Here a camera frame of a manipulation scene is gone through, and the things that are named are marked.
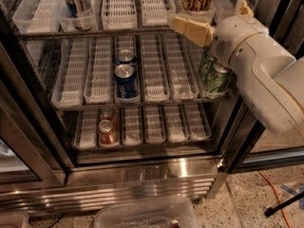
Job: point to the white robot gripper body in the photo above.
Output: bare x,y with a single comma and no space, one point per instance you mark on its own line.
235,39

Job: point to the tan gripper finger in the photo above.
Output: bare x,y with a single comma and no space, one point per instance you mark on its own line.
242,8
199,33

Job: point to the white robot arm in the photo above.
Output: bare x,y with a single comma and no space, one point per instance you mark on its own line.
269,78

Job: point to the rear green soda can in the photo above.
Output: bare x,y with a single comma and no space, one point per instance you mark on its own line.
206,62

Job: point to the green soda can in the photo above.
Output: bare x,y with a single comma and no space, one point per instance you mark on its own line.
217,79
206,62

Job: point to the middle shelf green can tray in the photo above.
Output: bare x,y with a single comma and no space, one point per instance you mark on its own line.
195,53

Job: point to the front green soda can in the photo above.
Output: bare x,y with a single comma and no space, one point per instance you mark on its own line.
217,79

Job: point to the rear blue soda can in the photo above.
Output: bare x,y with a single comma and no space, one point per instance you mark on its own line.
126,57

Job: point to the blue soda can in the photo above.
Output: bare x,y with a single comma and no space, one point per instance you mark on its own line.
126,57
125,78

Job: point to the middle shelf blue can tray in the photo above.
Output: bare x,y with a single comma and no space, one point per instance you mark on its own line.
128,42

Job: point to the front blue soda can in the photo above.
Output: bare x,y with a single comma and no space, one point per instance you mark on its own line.
125,78

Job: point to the bottom shelf rightmost tray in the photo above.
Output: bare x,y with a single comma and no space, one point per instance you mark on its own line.
197,124

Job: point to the stainless steel fridge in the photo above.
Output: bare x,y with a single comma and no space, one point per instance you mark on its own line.
42,172

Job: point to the rear red soda can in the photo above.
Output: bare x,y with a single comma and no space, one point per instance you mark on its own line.
108,114

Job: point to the red soda can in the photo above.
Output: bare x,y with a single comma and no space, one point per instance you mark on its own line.
108,114
107,133

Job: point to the top shelf tray under tall can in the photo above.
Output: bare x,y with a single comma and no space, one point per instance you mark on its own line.
95,5

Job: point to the bottom shelf red can tray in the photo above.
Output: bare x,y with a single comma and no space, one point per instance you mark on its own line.
108,128

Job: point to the tall silver blue can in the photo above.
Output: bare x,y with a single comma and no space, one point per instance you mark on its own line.
80,15

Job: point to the front red soda can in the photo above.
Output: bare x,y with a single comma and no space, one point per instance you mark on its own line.
107,133

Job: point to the middle shelf leftmost tray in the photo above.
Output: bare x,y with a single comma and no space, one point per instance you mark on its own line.
70,82

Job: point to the bottom shelf leftmost tray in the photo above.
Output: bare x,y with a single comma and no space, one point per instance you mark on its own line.
86,130

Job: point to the top shelf clear tray leftmost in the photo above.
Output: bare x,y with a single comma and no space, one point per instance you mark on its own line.
37,16

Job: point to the clear plastic floor bin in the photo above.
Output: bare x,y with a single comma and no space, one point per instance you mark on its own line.
151,213

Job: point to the black stand leg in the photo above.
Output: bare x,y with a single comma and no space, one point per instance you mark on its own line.
271,210

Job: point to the small clear container corner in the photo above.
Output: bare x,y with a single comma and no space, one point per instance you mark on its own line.
14,220

